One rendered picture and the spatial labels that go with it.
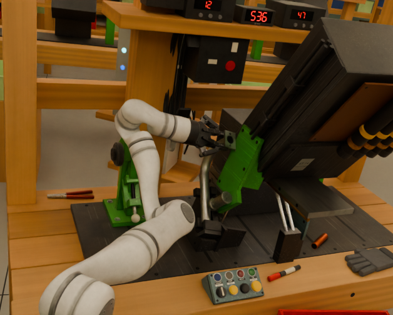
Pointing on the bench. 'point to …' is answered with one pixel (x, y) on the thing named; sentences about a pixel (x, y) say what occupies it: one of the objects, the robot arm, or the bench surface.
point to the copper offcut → (319, 241)
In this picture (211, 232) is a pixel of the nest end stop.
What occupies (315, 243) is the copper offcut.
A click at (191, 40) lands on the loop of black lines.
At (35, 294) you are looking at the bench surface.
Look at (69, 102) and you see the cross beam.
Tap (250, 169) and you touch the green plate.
